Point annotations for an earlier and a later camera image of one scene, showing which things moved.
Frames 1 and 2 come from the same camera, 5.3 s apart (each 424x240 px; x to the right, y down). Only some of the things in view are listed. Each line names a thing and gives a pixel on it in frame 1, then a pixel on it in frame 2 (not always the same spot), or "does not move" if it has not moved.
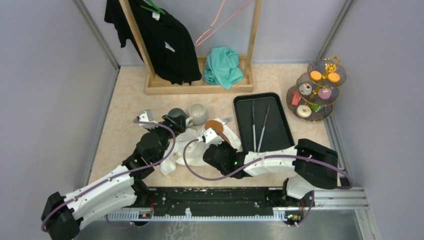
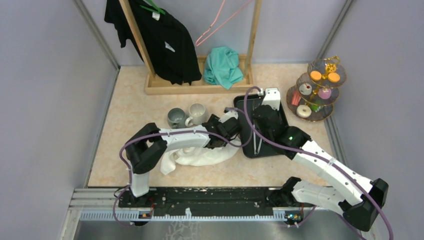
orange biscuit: x=315 y=75 does not move
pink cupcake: x=324 y=93 does not move
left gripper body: x=164 y=135 -> x=214 y=119
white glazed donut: x=303 y=111 does not move
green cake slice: x=316 y=108 does not move
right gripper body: x=225 y=147 -> x=278 y=113
